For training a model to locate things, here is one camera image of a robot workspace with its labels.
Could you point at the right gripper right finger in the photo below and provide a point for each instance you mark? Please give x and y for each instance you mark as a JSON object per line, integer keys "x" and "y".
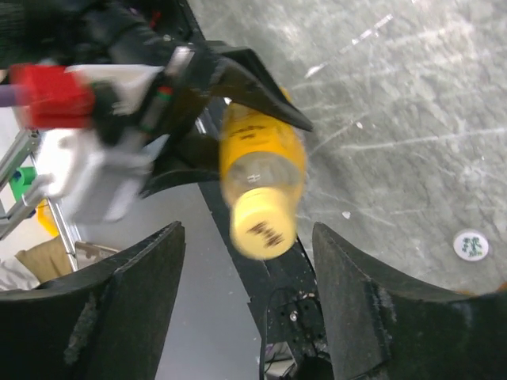
{"x": 384, "y": 324}

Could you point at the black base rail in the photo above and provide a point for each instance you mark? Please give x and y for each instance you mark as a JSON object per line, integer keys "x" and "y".
{"x": 284, "y": 301}

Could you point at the white green cap lower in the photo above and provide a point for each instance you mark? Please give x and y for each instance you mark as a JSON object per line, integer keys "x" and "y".
{"x": 470, "y": 245}

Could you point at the yellow bottle cap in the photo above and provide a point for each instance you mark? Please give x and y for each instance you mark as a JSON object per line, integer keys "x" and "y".
{"x": 263, "y": 223}

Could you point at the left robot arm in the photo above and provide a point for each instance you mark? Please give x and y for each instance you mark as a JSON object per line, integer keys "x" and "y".
{"x": 148, "y": 33}

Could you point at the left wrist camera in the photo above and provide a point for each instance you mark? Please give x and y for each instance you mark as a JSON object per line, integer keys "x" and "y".
{"x": 92, "y": 155}

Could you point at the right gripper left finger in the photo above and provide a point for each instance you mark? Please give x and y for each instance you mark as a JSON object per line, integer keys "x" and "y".
{"x": 106, "y": 321}

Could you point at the yellow juice bottle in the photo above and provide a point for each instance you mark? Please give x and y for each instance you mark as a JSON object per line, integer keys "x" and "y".
{"x": 262, "y": 161}

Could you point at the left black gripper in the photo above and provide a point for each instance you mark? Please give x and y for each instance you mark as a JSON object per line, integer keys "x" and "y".
{"x": 133, "y": 102}

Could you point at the brown cap lower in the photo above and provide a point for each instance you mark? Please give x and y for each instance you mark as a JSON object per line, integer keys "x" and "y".
{"x": 501, "y": 289}

